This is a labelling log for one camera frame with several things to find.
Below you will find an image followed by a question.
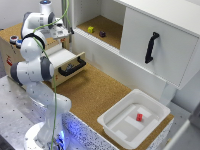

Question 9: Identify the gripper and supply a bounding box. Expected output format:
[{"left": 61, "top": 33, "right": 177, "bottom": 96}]
[{"left": 49, "top": 23, "right": 75, "bottom": 41}]

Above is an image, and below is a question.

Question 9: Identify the red button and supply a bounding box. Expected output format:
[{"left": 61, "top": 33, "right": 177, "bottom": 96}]
[{"left": 9, "top": 34, "right": 19, "bottom": 45}]

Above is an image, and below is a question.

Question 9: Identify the wooden drawer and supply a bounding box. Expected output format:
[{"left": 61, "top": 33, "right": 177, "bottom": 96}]
[{"left": 43, "top": 45, "right": 89, "bottom": 89}]

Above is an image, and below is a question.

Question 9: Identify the wooden drawer box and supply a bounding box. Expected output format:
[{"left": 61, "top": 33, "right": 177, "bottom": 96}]
[{"left": 0, "top": 22, "right": 73, "bottom": 88}]

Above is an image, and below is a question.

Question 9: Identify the green cable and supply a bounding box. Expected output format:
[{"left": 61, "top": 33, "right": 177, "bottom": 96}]
[{"left": 31, "top": 0, "right": 72, "bottom": 150}]

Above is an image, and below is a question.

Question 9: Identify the white cabinet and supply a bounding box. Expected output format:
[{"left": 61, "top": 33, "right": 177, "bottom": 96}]
[{"left": 68, "top": 0, "right": 200, "bottom": 108}]

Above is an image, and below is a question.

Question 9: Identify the black drawer handle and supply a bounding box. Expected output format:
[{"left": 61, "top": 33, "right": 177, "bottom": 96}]
[{"left": 57, "top": 56, "right": 87, "bottom": 77}]

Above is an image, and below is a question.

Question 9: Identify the black door handle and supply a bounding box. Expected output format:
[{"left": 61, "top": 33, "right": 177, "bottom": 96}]
[{"left": 144, "top": 31, "right": 161, "bottom": 65}]

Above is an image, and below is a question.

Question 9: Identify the pink block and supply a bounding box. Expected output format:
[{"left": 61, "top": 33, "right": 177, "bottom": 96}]
[{"left": 135, "top": 113, "right": 144, "bottom": 122}]

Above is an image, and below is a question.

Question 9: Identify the white plastic box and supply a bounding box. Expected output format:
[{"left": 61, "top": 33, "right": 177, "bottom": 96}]
[{"left": 96, "top": 88, "right": 172, "bottom": 150}]

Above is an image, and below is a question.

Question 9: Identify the white sliding door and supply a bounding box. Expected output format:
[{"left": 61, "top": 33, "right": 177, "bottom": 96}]
[{"left": 118, "top": 6, "right": 200, "bottom": 91}]

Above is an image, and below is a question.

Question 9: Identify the yellow block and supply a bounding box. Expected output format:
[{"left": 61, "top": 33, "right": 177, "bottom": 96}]
[{"left": 87, "top": 26, "right": 95, "bottom": 34}]

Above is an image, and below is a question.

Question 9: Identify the purple block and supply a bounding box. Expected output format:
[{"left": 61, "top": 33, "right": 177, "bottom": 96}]
[{"left": 99, "top": 30, "right": 107, "bottom": 38}]

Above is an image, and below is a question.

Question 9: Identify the blue button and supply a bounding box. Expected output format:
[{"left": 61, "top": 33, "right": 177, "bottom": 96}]
[{"left": 15, "top": 38, "right": 24, "bottom": 47}]

